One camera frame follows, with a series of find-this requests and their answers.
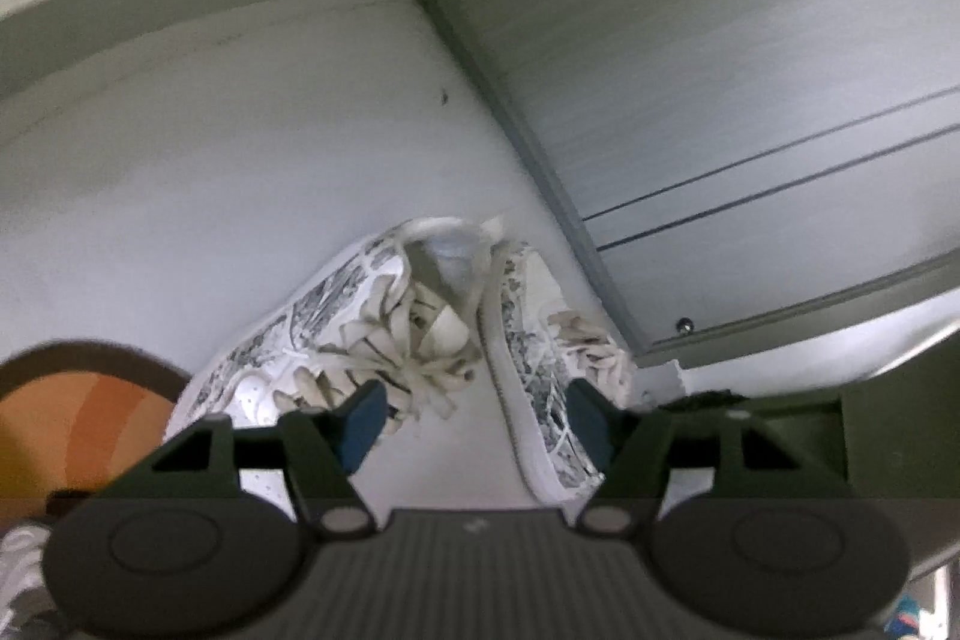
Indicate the grey sneaker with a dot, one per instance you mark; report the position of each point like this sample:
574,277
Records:
22,551

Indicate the grey door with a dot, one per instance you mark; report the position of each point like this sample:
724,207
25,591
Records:
733,175

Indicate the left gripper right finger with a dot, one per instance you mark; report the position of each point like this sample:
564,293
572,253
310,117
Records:
711,446

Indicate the orange cat-shaped floor mat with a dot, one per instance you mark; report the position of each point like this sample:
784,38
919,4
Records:
76,414

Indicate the white patterned sneaker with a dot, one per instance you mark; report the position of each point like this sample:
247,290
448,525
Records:
536,345

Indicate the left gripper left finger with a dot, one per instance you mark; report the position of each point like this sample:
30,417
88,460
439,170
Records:
300,466

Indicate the dark shoe rack frame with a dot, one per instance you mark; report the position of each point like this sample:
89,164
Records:
894,438

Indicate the white sneaker with beige laces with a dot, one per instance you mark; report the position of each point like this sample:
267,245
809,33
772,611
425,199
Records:
399,309

